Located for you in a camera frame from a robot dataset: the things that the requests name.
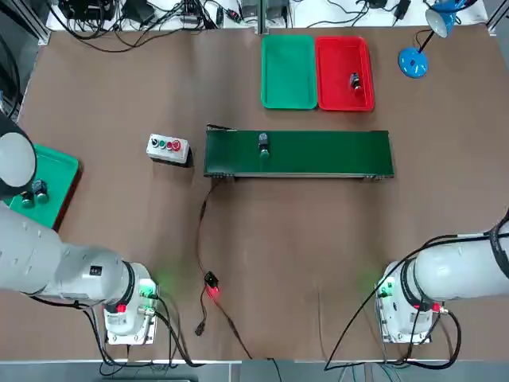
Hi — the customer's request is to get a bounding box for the white button control box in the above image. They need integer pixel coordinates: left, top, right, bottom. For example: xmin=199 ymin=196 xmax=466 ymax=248
xmin=145 ymin=133 xmax=195 ymax=169

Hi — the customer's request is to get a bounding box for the green conveyor belt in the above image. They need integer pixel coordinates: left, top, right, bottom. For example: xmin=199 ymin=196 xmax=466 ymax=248
xmin=203 ymin=123 xmax=396 ymax=185

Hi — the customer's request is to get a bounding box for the black electronics box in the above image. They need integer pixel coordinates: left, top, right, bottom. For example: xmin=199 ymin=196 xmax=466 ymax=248
xmin=59 ymin=0 xmax=117 ymax=21

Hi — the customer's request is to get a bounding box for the green plastic tray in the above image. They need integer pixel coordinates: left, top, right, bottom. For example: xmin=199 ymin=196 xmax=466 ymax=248
xmin=6 ymin=142 xmax=84 ymax=232
xmin=259 ymin=33 xmax=320 ymax=111

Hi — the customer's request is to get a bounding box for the grey finned power supply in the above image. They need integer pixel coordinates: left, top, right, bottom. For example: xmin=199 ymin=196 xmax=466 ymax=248
xmin=241 ymin=0 xmax=262 ymax=21
xmin=266 ymin=0 xmax=289 ymax=21

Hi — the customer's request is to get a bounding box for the blue desk lamp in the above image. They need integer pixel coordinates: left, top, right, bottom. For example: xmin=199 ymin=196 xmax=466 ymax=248
xmin=398 ymin=0 xmax=466 ymax=80

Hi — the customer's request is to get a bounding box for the black conveyor power cable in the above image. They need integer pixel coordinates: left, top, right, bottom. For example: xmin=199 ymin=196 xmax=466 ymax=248
xmin=196 ymin=181 xmax=255 ymax=361

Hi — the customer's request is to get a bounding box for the black switch module red light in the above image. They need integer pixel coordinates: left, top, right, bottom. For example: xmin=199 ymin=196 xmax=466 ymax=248
xmin=203 ymin=271 xmax=222 ymax=300

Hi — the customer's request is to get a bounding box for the short black cable with plug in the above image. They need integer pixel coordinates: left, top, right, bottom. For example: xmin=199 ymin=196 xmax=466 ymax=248
xmin=193 ymin=286 xmax=212 ymax=337

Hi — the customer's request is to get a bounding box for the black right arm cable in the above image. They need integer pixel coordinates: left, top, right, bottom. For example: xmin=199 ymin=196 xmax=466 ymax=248
xmin=324 ymin=229 xmax=498 ymax=362

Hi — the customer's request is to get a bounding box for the aluminium frame post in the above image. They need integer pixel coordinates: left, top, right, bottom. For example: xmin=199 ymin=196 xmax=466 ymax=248
xmin=257 ymin=0 xmax=271 ymax=36

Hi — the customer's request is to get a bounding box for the aluminium frame profile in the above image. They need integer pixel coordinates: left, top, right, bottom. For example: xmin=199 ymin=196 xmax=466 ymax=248
xmin=485 ymin=0 xmax=509 ymax=37
xmin=21 ymin=0 xmax=53 ymax=45

